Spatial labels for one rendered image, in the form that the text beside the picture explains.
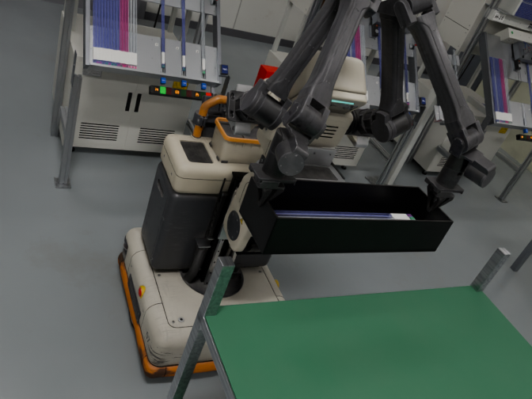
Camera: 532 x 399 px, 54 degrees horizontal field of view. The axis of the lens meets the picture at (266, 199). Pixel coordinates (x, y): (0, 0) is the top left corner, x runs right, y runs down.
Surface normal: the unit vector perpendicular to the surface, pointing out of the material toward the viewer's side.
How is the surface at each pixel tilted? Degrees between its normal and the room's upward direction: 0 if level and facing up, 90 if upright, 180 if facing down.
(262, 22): 90
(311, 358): 0
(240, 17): 90
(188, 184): 90
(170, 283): 0
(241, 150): 92
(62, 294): 0
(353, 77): 42
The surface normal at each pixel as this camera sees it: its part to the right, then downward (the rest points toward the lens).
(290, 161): 0.11, 0.56
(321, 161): 0.36, 0.62
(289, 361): 0.32, -0.79
